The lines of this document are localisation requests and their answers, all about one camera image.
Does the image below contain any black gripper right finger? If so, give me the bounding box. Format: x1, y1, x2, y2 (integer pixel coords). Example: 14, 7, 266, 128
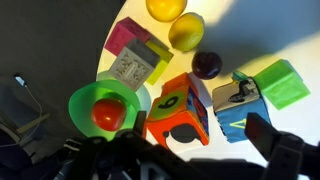
244, 112, 282, 161

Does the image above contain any yellow-green cube block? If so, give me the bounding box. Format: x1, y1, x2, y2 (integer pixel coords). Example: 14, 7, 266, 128
144, 39, 175, 86

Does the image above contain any yellow lemon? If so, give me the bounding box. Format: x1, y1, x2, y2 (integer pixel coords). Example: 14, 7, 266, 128
145, 0, 188, 23
167, 12, 205, 52

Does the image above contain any dark purple plum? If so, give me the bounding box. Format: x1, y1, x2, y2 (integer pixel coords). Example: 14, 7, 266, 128
191, 50, 224, 81

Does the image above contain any blue soft block number four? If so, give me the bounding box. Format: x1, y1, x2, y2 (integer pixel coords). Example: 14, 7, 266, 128
211, 70, 272, 144

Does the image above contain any orange soft block number six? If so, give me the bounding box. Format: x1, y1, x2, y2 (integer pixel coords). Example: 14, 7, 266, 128
145, 72, 211, 150

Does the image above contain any thin white cable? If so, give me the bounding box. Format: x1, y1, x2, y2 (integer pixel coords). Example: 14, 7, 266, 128
0, 73, 45, 149

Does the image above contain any green bowl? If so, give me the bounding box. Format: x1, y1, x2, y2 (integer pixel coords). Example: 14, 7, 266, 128
67, 78, 143, 141

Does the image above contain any green cube block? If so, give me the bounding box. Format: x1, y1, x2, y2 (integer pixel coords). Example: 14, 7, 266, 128
252, 58, 311, 111

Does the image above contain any purple eggplant toy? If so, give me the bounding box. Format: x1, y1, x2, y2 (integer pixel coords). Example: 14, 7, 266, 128
103, 16, 152, 57

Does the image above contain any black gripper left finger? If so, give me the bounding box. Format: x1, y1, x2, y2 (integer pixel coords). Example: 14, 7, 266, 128
133, 110, 148, 138

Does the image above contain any grey cube block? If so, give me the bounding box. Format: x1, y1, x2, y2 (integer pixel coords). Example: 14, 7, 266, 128
108, 37, 161, 92

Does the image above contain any red tomato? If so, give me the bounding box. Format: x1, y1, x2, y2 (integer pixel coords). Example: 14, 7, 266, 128
91, 97, 128, 132

